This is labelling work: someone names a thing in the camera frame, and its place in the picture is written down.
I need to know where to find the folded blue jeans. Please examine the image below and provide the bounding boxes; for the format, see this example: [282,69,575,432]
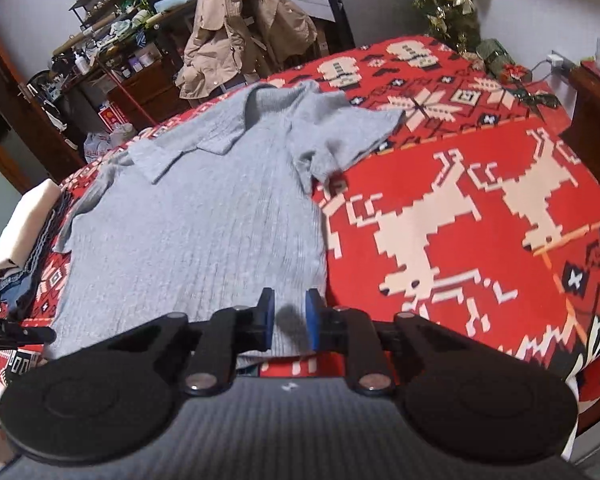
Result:
[0,260,41,321]

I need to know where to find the folded white cloth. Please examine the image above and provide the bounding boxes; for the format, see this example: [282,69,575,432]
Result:
[0,180,63,271]

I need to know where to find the beige jacket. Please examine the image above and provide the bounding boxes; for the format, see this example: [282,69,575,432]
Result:
[175,0,318,101]

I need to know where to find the small Christmas tree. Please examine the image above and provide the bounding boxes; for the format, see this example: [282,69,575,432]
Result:
[412,0,482,53]

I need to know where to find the red handled broom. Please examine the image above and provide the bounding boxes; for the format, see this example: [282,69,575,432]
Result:
[97,60,156,126]

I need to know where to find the folded dark grey cloth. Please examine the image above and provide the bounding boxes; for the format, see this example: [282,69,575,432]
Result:
[10,192,76,281]

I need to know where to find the wooden drawer cabinet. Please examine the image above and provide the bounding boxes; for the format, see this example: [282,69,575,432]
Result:
[105,55,191,128]

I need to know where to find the green camouflage bag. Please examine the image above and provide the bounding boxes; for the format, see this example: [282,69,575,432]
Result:
[476,38,512,73]

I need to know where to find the white red plastic bag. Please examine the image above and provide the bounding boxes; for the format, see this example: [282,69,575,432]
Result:
[82,130,113,163]

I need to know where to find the wall socket with charger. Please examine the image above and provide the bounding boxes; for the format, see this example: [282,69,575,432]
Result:
[547,50,576,73]

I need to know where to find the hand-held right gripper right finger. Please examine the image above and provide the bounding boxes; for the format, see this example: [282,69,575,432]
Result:
[306,288,476,396]

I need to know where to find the grey knit shirt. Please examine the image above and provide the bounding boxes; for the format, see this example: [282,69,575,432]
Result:
[52,80,406,361]

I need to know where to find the red carton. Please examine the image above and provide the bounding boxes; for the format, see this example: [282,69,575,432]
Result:
[99,100,131,128]

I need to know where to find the red patterned blanket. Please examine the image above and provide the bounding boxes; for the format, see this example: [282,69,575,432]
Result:
[0,35,600,411]

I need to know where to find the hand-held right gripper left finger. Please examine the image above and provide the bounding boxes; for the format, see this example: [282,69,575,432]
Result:
[105,288,275,397]

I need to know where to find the wooden nightstand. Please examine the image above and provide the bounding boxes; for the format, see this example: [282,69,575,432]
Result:
[560,60,600,181]

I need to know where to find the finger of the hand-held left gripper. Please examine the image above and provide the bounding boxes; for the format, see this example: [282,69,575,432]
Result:
[0,317,57,353]

